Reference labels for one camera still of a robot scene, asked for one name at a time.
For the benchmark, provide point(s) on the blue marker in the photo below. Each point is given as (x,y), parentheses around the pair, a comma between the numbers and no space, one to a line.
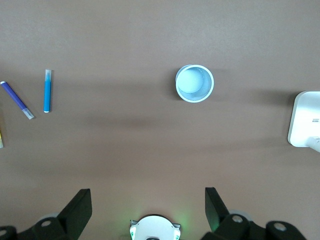
(47,95)

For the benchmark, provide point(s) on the light blue mesh cup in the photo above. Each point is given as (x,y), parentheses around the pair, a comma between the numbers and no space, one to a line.
(191,85)

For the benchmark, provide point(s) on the purple marker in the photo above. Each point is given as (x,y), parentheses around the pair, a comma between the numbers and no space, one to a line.
(15,97)

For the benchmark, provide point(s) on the white desk lamp stand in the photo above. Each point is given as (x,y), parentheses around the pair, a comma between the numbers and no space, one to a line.
(305,117)

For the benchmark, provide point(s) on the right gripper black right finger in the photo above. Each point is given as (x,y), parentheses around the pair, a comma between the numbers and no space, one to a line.
(220,217)

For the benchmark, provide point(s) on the yellow marker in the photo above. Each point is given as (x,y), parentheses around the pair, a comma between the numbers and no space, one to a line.
(1,135)

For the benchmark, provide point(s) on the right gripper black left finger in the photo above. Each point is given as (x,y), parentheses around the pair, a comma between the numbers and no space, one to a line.
(72,215)

